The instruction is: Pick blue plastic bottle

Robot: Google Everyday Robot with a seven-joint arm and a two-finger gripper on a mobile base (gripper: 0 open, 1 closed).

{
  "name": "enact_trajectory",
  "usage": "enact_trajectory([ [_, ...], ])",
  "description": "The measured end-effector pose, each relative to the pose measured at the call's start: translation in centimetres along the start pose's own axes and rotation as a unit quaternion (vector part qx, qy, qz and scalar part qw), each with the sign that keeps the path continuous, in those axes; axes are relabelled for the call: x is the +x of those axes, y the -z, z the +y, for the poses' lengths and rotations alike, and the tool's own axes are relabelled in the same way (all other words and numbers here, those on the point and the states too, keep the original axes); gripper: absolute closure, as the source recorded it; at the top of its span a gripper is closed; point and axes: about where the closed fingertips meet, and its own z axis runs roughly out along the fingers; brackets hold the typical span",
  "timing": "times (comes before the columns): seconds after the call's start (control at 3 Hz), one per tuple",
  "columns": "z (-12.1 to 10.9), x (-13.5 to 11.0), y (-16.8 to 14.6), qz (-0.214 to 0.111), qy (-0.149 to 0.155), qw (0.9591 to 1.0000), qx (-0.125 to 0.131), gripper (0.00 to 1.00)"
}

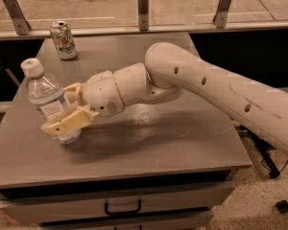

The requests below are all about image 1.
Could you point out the grey lower drawer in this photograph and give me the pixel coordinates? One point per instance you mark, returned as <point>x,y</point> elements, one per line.
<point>187,220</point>

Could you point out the grey upper drawer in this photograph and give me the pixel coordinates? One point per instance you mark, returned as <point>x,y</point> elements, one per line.
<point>91,205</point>

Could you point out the metal railing bar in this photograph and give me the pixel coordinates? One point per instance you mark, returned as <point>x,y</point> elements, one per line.
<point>204,28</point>

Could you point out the left metal railing bracket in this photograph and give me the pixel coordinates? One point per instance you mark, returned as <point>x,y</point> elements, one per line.
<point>21,25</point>

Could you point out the black drawer handle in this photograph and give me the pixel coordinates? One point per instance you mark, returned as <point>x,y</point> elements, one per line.
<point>125,207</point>

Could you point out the black caster foot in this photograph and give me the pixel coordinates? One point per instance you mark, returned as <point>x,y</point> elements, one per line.
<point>282,206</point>

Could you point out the black stand leg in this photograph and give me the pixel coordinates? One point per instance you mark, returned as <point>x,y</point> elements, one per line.
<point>263,147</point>

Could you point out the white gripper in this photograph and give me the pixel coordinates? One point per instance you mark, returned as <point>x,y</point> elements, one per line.
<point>101,93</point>

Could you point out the middle metal railing bracket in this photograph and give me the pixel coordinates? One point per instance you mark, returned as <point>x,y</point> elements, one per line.
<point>143,14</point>

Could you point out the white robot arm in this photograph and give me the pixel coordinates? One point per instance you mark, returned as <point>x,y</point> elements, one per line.
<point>167,69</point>

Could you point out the green white soda can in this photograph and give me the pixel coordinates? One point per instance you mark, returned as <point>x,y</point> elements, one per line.
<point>63,40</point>

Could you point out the right metal railing bracket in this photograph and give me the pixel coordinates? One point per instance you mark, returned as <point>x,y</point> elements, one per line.
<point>221,16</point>

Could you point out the metal railing bracket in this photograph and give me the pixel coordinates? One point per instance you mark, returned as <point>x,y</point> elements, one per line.
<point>221,16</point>
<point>21,25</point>
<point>143,14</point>

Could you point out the clear plastic water bottle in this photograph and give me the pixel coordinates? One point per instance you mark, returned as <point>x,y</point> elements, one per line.
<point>44,91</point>

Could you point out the grey drawer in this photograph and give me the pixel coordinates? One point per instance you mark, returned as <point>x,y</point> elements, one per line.
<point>187,220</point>
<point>91,205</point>

